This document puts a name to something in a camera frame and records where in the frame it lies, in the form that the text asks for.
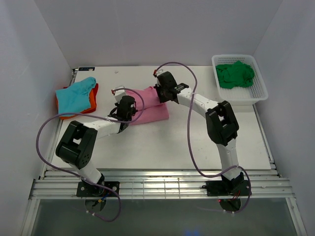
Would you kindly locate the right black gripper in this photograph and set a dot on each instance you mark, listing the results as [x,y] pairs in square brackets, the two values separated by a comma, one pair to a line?
[158,87]

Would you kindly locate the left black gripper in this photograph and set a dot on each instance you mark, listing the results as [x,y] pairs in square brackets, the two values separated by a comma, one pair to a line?
[134,111]

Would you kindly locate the pink t shirt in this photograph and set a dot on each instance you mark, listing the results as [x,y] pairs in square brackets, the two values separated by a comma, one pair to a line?
[153,109]

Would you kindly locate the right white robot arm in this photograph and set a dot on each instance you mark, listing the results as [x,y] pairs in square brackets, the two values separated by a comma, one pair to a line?
[222,125]

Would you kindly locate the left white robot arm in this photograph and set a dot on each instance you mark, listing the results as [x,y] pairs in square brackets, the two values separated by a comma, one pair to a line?
[78,141]

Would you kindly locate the orange folded t shirt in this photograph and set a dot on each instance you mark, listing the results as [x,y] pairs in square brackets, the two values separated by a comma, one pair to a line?
[72,101]

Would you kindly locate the cyan folded t shirt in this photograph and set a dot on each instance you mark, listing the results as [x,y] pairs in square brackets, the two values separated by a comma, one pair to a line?
[84,86]

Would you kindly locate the dark label sticker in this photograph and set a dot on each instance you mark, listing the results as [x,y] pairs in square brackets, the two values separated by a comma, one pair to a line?
[86,68]

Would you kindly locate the white plastic basket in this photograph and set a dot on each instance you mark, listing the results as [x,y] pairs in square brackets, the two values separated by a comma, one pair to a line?
[241,96]

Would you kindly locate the green t shirt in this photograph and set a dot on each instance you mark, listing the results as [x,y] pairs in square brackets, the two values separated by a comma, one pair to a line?
[234,75]

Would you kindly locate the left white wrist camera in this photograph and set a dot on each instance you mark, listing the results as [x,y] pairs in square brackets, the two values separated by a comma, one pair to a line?
[118,93]

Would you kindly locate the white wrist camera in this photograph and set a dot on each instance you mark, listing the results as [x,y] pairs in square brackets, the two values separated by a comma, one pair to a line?
[118,93]
[157,73]

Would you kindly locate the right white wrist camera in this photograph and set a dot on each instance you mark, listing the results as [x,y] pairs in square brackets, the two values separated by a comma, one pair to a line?
[157,73]

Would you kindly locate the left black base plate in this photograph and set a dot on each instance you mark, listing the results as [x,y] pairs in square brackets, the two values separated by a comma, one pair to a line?
[86,190]

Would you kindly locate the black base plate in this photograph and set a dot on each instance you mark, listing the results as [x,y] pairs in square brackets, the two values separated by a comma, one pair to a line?
[86,190]
[214,188]

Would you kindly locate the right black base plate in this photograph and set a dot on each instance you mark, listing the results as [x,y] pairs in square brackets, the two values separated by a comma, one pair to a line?
[214,188]

